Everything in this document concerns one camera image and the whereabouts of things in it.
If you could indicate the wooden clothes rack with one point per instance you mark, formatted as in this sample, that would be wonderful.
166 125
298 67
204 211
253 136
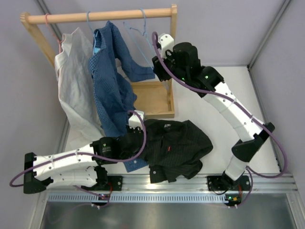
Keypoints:
152 97

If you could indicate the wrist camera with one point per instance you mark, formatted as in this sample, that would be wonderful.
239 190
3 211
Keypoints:
135 118
166 42

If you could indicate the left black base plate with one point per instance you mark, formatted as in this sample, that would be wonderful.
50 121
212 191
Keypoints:
112 183

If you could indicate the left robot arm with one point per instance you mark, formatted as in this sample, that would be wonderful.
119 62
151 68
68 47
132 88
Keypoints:
81 167

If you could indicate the aluminium mounting rail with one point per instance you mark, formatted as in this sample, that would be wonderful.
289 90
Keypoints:
140 183

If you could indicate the blue hanger holding shirt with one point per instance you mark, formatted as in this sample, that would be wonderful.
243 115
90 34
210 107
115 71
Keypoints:
90 23

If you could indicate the white slotted cable duct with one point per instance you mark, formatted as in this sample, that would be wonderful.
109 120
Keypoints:
141 198

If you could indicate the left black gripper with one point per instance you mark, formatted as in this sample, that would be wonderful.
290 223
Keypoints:
131 130

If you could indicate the black pinstriped shirt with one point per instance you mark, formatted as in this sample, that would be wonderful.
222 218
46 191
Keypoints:
174 149

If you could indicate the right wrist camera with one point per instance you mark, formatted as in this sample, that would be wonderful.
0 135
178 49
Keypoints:
166 42

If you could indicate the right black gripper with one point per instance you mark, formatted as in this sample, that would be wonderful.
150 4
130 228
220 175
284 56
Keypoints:
159 70

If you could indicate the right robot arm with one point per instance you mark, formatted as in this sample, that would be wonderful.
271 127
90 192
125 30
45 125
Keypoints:
180 62

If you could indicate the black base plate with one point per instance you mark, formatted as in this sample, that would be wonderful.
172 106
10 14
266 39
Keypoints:
112 183
224 183

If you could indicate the blue checked shirt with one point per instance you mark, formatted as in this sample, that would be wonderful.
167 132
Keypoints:
113 70

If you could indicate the pink wire hanger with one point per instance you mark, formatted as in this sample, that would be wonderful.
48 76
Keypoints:
59 41

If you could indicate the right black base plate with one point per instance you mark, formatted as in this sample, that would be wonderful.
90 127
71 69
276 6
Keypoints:
224 183

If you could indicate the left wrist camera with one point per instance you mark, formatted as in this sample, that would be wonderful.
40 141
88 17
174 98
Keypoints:
135 118

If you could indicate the white shirt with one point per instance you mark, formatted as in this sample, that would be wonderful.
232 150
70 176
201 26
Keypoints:
75 88

